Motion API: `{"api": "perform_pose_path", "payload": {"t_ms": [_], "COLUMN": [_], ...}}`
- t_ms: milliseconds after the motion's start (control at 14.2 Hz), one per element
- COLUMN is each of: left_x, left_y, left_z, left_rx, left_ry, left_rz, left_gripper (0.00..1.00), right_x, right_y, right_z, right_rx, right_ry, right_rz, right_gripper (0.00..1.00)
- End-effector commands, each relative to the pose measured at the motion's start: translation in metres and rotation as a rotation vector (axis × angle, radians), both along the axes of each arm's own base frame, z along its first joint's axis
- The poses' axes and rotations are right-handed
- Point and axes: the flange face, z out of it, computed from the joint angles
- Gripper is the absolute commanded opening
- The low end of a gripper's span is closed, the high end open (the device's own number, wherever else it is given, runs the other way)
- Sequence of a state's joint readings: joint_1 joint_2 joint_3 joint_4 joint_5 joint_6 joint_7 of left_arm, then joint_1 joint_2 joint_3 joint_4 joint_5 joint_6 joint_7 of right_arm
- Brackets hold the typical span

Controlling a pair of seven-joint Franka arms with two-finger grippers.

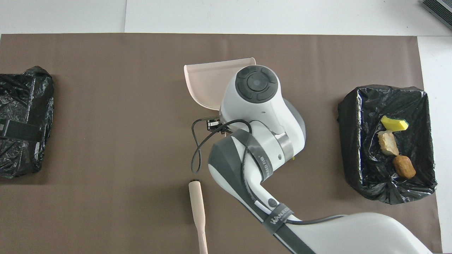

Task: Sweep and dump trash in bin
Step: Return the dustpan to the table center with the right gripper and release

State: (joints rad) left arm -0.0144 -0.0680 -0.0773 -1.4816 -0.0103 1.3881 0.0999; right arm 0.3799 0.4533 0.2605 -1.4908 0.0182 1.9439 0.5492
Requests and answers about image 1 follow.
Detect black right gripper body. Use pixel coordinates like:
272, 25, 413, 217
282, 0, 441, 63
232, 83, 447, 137
207, 116, 232, 135

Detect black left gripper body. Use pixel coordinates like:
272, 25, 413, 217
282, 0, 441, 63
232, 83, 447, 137
0, 119, 41, 142

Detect pink plastic dustpan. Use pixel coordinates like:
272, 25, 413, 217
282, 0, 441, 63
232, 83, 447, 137
184, 57, 257, 110

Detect beige hand brush black bristles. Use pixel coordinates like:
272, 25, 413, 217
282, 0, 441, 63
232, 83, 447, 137
188, 180, 209, 254

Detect striped croissant bread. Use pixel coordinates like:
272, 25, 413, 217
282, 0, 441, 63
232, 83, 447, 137
377, 130, 399, 156

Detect yellow sponge wedge green backing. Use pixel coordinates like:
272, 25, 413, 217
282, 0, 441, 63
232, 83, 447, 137
380, 115, 409, 132

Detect brown bread roll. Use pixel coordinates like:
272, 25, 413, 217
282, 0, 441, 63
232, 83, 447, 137
393, 156, 416, 179

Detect flat-topped bin with black bag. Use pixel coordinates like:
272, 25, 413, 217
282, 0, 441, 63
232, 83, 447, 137
0, 66, 55, 179

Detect open bin with black bag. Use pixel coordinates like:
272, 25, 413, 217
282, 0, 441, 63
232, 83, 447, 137
337, 85, 438, 205

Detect brown table mat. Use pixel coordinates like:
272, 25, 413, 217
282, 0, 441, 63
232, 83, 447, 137
0, 34, 444, 254

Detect dark grey ribbed device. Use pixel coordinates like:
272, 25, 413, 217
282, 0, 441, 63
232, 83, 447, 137
422, 0, 452, 30

